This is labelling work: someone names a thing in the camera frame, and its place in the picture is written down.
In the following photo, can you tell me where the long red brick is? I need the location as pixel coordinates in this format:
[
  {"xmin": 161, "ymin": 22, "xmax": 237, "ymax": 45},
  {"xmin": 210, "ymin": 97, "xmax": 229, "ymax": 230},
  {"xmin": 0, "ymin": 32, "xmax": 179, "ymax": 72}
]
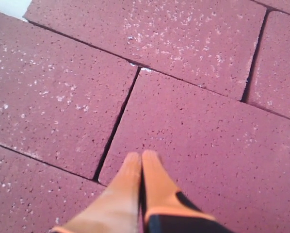
[{"xmin": 0, "ymin": 13, "xmax": 137, "ymax": 179}]

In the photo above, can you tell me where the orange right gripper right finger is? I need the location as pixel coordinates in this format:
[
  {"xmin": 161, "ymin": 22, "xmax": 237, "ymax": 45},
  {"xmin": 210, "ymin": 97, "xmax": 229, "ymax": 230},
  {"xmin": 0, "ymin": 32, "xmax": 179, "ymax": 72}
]
[{"xmin": 142, "ymin": 150, "xmax": 229, "ymax": 233}]

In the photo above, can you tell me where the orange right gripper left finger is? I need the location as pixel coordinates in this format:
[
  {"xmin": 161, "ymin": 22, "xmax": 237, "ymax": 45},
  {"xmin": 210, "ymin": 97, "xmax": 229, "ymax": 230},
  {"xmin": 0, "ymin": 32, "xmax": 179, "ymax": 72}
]
[{"xmin": 51, "ymin": 152, "xmax": 142, "ymax": 233}]

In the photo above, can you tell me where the red brick back row middle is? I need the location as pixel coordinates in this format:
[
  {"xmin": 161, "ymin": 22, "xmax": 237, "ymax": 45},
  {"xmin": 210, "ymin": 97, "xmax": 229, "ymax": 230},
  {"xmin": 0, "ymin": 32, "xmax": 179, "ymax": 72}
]
[{"xmin": 24, "ymin": 0, "xmax": 266, "ymax": 100}]

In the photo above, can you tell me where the large red brick front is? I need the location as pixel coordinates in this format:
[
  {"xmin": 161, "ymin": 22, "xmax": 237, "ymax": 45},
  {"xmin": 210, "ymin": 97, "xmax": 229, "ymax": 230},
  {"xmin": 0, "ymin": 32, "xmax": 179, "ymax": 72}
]
[{"xmin": 0, "ymin": 147, "xmax": 105, "ymax": 233}]

